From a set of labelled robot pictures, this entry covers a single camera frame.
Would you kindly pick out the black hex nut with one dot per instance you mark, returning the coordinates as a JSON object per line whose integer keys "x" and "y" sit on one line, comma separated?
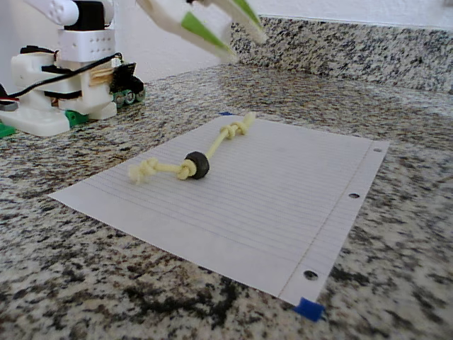
{"x": 200, "y": 166}

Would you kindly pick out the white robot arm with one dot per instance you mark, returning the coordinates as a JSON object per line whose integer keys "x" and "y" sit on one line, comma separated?
{"x": 88, "y": 44}

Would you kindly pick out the blue tape piece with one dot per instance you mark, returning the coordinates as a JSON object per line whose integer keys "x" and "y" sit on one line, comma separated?
{"x": 225, "y": 114}
{"x": 309, "y": 309}

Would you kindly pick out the black circuit board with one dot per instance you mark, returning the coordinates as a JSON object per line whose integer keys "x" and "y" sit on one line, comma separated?
{"x": 124, "y": 76}

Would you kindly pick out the green round roll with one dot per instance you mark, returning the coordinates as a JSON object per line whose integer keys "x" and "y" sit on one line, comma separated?
{"x": 127, "y": 98}

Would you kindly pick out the speckled granite backsplash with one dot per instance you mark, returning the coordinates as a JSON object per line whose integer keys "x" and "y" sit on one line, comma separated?
{"x": 354, "y": 49}

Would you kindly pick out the green plastic base clamp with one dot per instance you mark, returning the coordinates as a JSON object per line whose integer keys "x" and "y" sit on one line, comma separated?
{"x": 76, "y": 118}
{"x": 5, "y": 131}

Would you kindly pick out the lined white paper sheet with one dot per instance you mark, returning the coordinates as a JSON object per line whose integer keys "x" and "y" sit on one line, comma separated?
{"x": 247, "y": 219}

